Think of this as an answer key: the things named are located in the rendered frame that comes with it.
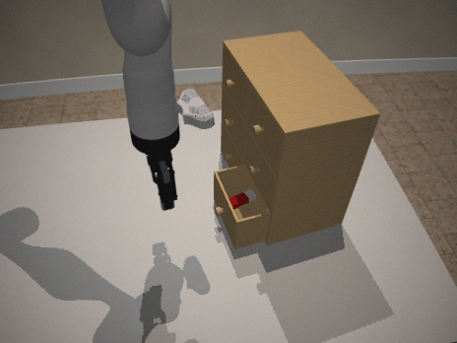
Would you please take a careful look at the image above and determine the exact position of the tan wooden chest of drawers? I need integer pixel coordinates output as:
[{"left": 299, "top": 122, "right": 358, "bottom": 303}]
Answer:
[{"left": 221, "top": 31, "right": 380, "bottom": 245}]

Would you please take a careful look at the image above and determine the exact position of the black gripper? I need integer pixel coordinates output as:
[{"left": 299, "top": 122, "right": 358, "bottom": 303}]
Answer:
[{"left": 130, "top": 125, "right": 180, "bottom": 211}]

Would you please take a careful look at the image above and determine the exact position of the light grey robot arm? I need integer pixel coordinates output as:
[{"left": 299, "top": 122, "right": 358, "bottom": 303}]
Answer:
[{"left": 101, "top": 0, "right": 215, "bottom": 140}]

